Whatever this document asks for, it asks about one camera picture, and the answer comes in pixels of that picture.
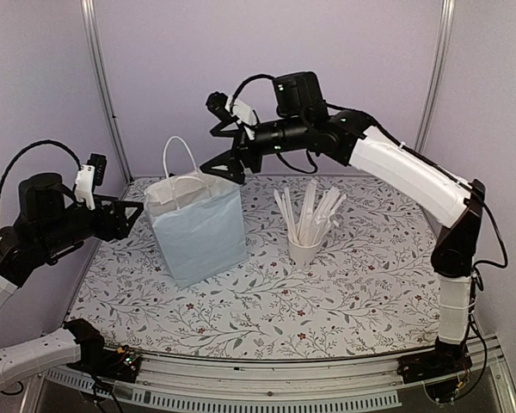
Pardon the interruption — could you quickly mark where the bundle of white wrapped straws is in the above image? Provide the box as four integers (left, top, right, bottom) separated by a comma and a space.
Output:
273, 179, 347, 247

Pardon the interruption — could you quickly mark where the black braided cable loop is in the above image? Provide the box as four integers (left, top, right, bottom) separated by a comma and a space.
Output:
0, 139, 83, 233

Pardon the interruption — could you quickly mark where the front aluminium rail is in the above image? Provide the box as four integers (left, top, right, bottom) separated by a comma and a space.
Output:
21, 335, 516, 412

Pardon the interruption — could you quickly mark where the right aluminium frame post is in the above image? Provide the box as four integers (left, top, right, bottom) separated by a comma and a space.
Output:
415, 0, 456, 153

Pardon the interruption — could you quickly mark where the light blue paper bag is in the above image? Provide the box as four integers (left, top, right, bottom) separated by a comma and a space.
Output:
144, 136, 248, 288

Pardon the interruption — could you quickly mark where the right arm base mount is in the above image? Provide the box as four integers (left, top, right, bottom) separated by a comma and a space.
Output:
396, 350, 472, 404

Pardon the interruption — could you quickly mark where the aluminium frame post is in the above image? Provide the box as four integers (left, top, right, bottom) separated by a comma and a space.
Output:
415, 0, 456, 153
80, 0, 133, 184

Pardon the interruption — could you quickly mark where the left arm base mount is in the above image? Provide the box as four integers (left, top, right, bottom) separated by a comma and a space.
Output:
67, 345, 142, 383

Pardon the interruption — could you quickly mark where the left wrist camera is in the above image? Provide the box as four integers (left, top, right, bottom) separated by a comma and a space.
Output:
73, 153, 107, 211

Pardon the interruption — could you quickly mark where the white paper cup holding straws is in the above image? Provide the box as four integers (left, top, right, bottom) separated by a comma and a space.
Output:
288, 238, 322, 268

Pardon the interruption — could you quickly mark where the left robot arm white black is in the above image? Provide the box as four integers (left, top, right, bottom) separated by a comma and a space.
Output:
0, 139, 144, 394

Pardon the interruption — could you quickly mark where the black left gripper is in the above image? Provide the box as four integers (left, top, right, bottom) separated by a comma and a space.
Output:
40, 194, 144, 256

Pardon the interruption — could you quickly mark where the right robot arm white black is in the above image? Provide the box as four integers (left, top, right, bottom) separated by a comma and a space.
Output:
200, 71, 491, 375

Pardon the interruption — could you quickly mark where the left aluminium frame post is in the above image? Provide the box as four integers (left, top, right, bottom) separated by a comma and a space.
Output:
80, 0, 133, 184

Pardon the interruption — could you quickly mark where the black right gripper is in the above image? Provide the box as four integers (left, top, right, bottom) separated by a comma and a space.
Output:
200, 113, 310, 182

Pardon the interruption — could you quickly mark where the floral patterned table mat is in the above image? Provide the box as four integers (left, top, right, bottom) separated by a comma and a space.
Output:
67, 176, 439, 360

